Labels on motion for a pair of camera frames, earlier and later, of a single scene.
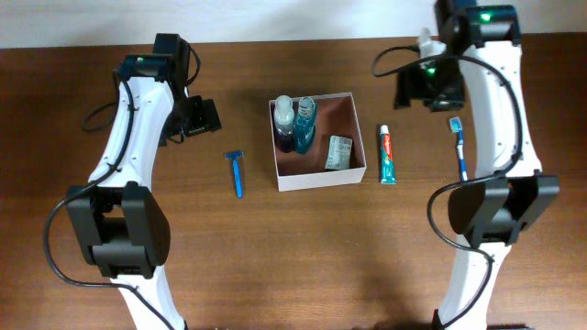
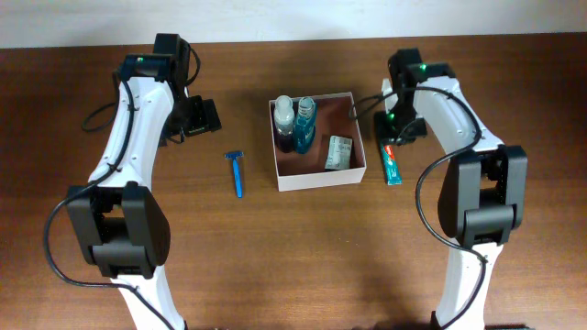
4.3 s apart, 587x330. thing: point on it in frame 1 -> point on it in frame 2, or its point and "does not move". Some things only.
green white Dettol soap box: (338, 153) does not move
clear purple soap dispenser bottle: (284, 120) does not move
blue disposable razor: (235, 157) does not move
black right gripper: (409, 84) -> (388, 135)
